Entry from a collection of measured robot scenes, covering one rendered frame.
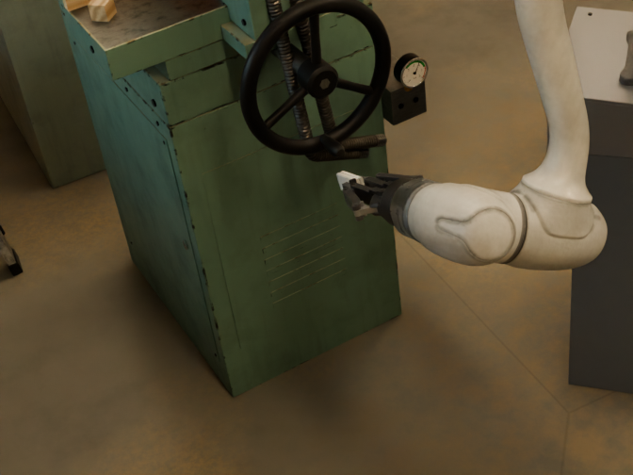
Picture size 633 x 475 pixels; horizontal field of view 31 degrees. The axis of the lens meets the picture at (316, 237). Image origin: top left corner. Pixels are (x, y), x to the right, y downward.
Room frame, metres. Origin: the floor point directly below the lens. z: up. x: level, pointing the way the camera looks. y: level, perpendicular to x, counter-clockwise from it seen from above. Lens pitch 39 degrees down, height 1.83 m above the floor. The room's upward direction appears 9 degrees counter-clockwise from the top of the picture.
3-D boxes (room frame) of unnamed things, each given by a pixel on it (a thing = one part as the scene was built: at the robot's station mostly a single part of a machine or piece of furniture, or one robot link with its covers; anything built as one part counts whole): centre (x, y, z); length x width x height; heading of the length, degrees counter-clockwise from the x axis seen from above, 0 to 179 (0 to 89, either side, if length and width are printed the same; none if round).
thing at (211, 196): (2.10, 0.15, 0.35); 0.58 x 0.45 x 0.71; 25
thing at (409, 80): (1.90, -0.22, 0.65); 0.06 x 0.04 x 0.08; 115
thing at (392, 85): (1.97, -0.20, 0.58); 0.12 x 0.08 x 0.08; 25
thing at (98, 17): (1.84, 0.31, 0.92); 0.03 x 0.03 x 0.03; 67
